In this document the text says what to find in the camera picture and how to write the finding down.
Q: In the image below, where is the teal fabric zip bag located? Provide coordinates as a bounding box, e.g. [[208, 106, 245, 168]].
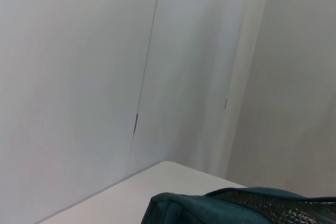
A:
[[141, 186, 336, 224]]

